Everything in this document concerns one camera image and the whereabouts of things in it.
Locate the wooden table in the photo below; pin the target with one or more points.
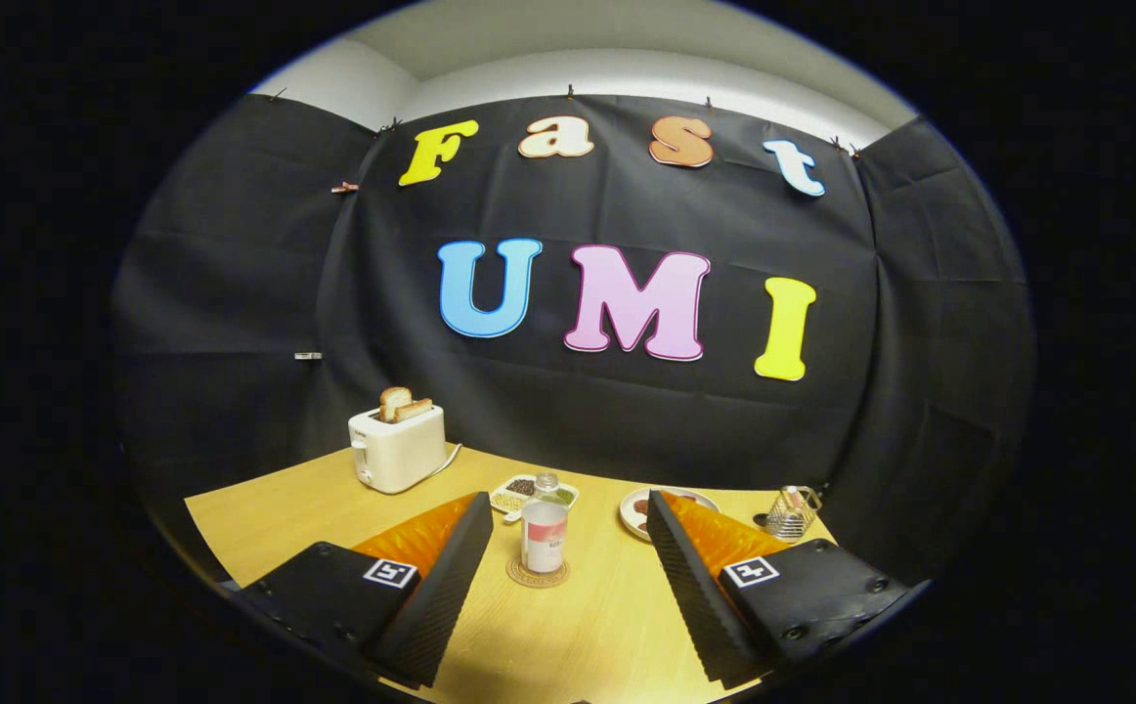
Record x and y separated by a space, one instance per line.
588 636

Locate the white round plate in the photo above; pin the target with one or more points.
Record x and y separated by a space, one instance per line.
630 523

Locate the cream toaster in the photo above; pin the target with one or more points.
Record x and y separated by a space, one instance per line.
402 455

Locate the pink cloth clip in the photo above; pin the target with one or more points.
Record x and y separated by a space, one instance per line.
344 187

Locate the toast slice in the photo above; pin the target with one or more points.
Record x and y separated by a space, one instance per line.
415 410
394 401

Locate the white divided condiment dish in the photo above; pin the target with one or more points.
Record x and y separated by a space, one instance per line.
507 496

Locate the round cork coaster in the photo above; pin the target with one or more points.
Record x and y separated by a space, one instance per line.
559 577

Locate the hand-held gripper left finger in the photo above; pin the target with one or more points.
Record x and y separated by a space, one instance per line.
441 596

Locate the black backdrop cloth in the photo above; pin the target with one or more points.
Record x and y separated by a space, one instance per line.
548 391

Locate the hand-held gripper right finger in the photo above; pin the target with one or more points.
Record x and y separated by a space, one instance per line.
695 596

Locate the clear juice bottle red label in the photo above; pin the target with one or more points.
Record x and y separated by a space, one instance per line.
544 538

